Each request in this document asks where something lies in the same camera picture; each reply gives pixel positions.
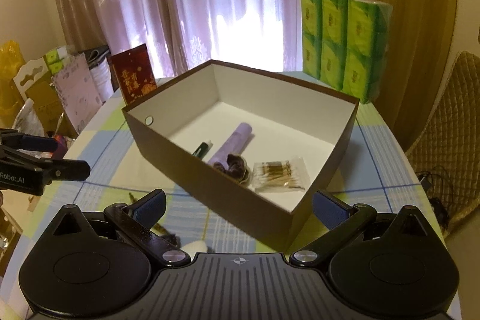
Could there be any cotton swab bag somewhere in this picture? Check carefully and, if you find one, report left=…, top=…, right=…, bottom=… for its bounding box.
left=250, top=157, right=310, bottom=193

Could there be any green lip gel tube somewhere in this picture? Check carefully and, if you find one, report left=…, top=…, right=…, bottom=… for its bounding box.
left=192, top=140, right=212, bottom=159

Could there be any brown hair scrunchie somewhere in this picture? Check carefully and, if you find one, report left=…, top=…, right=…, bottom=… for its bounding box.
left=213, top=154, right=251, bottom=186

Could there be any purple cream tube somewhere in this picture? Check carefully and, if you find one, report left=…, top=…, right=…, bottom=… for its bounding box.
left=208, top=123, right=252, bottom=169

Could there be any plaid tablecloth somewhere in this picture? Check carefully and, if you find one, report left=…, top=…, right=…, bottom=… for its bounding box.
left=1, top=67, right=435, bottom=319

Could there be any pink cardboard box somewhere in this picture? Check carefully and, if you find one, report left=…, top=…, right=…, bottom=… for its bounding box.
left=52, top=54, right=103, bottom=134

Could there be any brown cardboard box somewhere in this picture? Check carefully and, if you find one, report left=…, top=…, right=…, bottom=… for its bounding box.
left=123, top=60, right=359, bottom=251

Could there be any red gift box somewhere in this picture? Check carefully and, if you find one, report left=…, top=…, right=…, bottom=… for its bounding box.
left=111, top=44, right=157, bottom=105

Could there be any green tissue pack bundle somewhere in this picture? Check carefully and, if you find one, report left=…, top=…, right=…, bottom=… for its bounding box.
left=300, top=0, right=392, bottom=104

